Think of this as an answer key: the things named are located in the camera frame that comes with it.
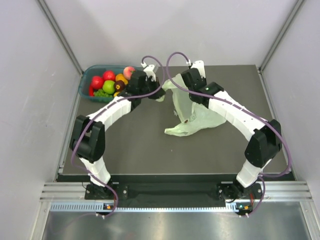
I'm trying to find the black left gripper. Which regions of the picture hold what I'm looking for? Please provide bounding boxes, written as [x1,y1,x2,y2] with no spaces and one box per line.
[139,76,166,100]

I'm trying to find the pink fake peach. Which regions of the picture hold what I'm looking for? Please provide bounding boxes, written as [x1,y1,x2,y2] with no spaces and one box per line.
[123,66,136,80]

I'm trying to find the dark purple fake mangosteen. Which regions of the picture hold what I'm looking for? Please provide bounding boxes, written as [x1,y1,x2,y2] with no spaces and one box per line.
[113,80,126,92]

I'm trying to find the green fake apple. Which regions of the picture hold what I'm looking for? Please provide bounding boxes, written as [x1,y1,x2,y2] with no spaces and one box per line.
[102,80,115,95]

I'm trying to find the light green plastic bag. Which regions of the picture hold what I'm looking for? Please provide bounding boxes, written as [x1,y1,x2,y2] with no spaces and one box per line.
[162,79,227,137]

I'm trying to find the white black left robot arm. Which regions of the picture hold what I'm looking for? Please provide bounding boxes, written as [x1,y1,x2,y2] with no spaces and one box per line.
[69,65,165,199]

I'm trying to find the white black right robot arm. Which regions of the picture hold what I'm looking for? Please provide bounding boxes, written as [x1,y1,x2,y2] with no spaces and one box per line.
[181,68,282,198]

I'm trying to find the orange fake fruit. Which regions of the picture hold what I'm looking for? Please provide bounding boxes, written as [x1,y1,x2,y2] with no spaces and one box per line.
[115,73,128,84]

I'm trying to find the red fake apple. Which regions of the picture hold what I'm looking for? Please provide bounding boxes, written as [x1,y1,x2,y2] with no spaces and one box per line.
[102,70,116,82]

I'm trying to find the green fake grapes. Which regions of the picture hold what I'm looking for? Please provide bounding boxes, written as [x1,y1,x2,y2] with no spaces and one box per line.
[93,89,113,98]

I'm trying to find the red fake chili pepper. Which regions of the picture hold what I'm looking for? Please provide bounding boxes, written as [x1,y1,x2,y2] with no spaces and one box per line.
[88,85,95,97]

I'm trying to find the teal plastic basket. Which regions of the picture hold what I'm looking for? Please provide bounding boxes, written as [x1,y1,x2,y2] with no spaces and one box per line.
[78,64,126,104]

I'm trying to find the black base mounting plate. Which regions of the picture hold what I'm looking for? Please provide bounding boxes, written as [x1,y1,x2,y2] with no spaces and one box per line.
[85,182,262,202]

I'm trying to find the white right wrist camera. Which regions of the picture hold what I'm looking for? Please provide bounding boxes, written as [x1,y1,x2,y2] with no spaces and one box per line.
[189,60,206,78]

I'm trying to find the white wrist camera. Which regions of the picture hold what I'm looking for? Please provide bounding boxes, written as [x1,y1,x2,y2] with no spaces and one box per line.
[141,62,158,82]
[189,60,206,78]

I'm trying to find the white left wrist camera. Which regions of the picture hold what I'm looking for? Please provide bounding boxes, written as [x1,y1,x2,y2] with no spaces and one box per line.
[141,62,158,82]

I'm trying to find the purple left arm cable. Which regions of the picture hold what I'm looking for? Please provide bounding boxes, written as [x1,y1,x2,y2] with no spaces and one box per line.
[71,55,166,218]

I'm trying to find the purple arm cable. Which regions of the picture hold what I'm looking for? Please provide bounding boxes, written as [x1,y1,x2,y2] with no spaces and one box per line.
[166,51,293,218]
[71,55,166,218]

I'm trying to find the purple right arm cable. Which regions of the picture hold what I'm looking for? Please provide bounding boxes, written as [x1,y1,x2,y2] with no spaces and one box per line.
[166,51,293,218]

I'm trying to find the grey slotted cable duct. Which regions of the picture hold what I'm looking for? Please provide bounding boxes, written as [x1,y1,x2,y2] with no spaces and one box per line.
[50,202,250,213]

